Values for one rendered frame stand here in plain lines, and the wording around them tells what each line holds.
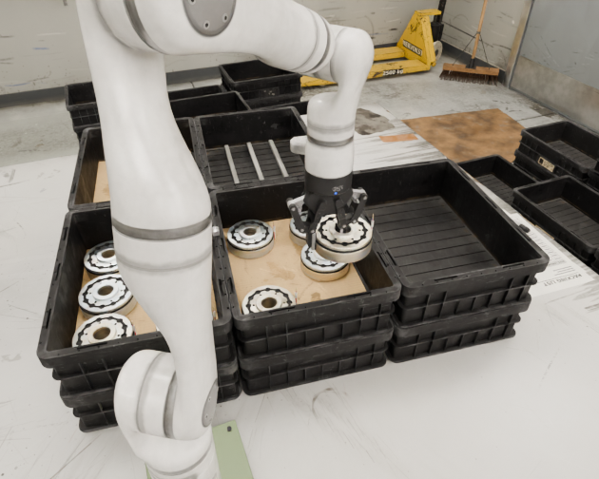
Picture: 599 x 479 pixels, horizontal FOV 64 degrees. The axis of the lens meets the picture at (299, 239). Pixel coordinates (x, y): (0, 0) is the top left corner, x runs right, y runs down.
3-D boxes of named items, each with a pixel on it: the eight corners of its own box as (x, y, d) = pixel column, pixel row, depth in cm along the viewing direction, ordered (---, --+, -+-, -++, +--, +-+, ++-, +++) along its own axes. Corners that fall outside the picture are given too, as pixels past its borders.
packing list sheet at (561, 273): (600, 278, 118) (601, 277, 117) (526, 304, 111) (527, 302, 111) (509, 207, 141) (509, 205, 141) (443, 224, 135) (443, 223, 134)
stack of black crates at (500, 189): (542, 237, 219) (559, 196, 204) (489, 253, 210) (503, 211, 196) (486, 192, 247) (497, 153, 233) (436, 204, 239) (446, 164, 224)
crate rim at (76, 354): (234, 333, 78) (233, 322, 77) (39, 371, 73) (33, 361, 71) (208, 199, 108) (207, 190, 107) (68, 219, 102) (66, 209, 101)
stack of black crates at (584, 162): (607, 218, 230) (638, 156, 209) (558, 232, 221) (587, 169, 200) (545, 177, 259) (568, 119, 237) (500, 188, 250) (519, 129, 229)
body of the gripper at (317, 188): (309, 178, 70) (308, 229, 76) (363, 170, 72) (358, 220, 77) (296, 154, 75) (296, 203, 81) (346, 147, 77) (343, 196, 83)
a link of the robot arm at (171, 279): (194, 247, 41) (91, 232, 42) (200, 464, 53) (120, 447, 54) (226, 208, 49) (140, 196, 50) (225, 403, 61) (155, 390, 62)
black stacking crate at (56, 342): (238, 367, 84) (232, 324, 77) (60, 404, 79) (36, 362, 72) (213, 233, 114) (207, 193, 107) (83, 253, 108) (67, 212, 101)
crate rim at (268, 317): (403, 299, 84) (405, 290, 83) (235, 333, 78) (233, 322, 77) (334, 182, 114) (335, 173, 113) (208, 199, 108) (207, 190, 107)
